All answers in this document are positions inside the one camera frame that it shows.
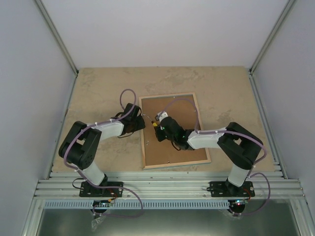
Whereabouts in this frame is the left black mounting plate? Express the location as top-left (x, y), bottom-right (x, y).
top-left (79, 181), bottom-right (124, 198)

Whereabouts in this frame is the aluminium corner post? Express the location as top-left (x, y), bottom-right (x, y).
top-left (33, 0), bottom-right (79, 76)
top-left (248, 0), bottom-right (298, 74)

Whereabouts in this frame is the black mounting plate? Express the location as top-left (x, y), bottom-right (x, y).
top-left (79, 181), bottom-right (124, 198)
top-left (207, 180), bottom-right (255, 197)

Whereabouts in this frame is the aluminium rail base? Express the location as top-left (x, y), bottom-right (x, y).
top-left (34, 172), bottom-right (305, 200)

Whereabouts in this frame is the teal wooden picture frame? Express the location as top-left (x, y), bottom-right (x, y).
top-left (138, 92), bottom-right (212, 171)

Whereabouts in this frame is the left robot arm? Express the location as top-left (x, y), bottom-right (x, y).
top-left (58, 103), bottom-right (145, 196)

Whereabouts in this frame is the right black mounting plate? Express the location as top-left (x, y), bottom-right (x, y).
top-left (207, 180), bottom-right (255, 197)

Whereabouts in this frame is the left aluminium corner post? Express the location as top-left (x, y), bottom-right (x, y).
top-left (33, 0), bottom-right (79, 76)

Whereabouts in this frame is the right aluminium corner post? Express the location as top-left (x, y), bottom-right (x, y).
top-left (248, 0), bottom-right (298, 74)

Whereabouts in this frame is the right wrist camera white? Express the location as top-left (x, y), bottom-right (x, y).
top-left (155, 112), bottom-right (168, 122)

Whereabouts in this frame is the brown frame backing board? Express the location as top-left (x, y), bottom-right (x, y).
top-left (141, 94), bottom-right (209, 168)

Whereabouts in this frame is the slotted cable duct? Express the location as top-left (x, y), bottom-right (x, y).
top-left (44, 200), bottom-right (229, 209)

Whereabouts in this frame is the yellow handled screwdriver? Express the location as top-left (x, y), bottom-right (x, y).
top-left (147, 116), bottom-right (158, 128)

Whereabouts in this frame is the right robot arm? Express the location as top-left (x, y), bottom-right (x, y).
top-left (155, 113), bottom-right (266, 197)

